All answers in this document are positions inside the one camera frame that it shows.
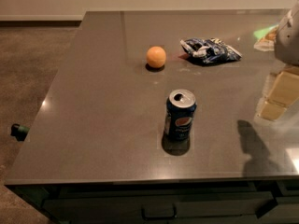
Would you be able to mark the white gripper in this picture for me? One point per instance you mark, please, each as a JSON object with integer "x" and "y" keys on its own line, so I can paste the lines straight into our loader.
{"x": 288, "y": 42}

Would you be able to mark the blue pepsi can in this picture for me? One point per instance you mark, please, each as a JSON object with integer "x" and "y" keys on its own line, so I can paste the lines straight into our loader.
{"x": 180, "y": 108}

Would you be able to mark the yellow green snack bag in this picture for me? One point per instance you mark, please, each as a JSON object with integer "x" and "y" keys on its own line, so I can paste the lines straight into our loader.
{"x": 265, "y": 38}

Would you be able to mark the blue crumpled chip bag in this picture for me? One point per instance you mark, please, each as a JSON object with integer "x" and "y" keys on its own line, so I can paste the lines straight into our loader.
{"x": 209, "y": 51}

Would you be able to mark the dark right drawer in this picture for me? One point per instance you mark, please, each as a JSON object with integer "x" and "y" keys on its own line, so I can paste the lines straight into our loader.
{"x": 284, "y": 208}

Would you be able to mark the orange fruit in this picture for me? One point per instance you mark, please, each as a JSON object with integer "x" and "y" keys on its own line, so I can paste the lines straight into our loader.
{"x": 156, "y": 57}

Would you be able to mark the green black knob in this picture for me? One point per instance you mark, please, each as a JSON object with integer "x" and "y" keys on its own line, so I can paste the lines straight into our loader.
{"x": 19, "y": 132}

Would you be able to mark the dark drawer with handle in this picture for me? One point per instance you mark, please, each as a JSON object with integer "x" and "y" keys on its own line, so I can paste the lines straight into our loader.
{"x": 106, "y": 210}

